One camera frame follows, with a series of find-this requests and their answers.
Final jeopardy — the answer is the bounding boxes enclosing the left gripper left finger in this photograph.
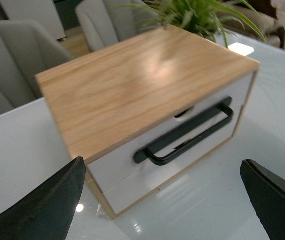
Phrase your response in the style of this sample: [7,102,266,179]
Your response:
[0,156,86,240]

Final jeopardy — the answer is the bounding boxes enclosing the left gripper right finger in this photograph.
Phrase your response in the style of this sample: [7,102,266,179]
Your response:
[240,159,285,240]

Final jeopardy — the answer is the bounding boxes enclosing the white front wooden drawer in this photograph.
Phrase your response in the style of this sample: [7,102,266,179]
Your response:
[87,74,254,215]

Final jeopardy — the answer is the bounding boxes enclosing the wooden drawer cabinet box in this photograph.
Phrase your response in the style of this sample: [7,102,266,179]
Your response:
[36,26,260,219]

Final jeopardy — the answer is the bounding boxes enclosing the white plant pot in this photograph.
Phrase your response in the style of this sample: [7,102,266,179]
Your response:
[228,42,255,57]

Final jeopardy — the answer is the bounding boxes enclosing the grey chair left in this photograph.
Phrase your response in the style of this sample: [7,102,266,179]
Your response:
[0,20,73,115]

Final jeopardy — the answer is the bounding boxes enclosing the grey chair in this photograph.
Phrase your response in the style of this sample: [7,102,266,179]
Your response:
[0,20,73,115]
[75,0,161,52]

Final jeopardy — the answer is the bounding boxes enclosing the green spider plant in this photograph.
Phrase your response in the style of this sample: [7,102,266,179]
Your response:
[108,0,266,48]

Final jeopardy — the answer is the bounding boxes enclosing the grey chair right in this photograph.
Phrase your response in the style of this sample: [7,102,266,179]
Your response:
[75,0,161,52]

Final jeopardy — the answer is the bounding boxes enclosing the black metal drawer handle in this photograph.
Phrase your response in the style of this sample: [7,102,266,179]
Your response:
[133,96,234,166]

